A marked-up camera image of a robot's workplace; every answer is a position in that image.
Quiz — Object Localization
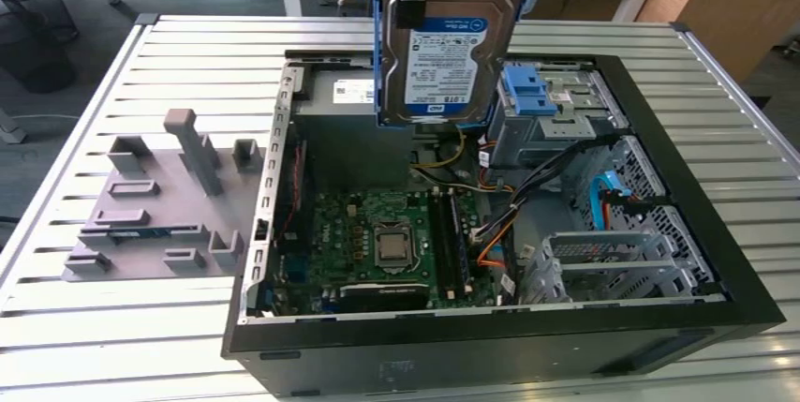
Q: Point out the yellow wire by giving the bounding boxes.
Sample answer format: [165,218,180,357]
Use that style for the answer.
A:
[411,125,468,171]

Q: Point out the black cable bundle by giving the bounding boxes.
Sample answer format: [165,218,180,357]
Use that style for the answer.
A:
[471,134,627,246]

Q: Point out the blue data wire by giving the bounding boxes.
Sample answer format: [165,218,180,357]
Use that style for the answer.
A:
[587,170,632,234]

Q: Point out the orange wire loop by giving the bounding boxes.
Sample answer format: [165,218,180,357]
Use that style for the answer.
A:
[475,227,511,276]

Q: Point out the grey parts rack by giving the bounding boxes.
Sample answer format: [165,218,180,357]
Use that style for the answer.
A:
[61,109,268,284]

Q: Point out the grey power supply unit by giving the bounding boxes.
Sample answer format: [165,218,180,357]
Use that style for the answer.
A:
[292,67,419,192]

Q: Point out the blue plastic drive latch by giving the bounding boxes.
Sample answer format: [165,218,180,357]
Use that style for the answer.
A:
[499,66,557,117]

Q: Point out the black waste basket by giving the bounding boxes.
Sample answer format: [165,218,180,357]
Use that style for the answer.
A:
[0,0,81,94]

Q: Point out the CPU socket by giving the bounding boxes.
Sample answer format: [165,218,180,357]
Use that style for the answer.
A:
[371,220,420,275]

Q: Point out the coloured power wire black plug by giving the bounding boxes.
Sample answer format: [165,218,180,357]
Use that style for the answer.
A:
[599,188,671,216]

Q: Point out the black RAM slot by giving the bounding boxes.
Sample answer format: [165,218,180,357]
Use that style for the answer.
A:
[429,187,456,299]

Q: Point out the black graphics card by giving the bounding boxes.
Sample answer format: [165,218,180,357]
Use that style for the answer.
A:
[336,279,432,314]

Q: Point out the black PC case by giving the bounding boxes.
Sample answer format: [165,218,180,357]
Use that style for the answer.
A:
[219,48,788,398]

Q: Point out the spare RAM stick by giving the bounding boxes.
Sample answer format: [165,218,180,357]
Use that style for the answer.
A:
[105,228,173,238]

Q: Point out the metal disk bay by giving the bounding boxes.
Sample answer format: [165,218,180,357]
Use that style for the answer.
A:
[521,228,713,305]

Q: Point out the green motherboard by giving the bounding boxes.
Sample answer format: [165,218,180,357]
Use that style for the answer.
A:
[273,186,520,317]

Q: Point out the hard disk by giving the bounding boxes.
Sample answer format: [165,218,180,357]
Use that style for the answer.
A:
[368,0,524,130]

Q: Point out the silver CPU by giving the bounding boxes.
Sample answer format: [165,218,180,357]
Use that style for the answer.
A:
[379,231,412,261]

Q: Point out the metal optical drive cage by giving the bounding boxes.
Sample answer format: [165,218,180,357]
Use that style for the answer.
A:
[487,64,631,171]

